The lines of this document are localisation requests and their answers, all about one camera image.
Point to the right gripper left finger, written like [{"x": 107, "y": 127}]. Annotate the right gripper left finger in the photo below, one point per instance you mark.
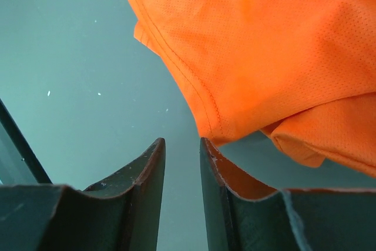
[{"x": 119, "y": 212}]

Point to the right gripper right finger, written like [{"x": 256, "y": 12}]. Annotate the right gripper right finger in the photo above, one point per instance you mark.
[{"x": 243, "y": 213}]

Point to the orange t shirt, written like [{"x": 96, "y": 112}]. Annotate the orange t shirt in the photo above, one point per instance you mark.
[{"x": 300, "y": 71}]

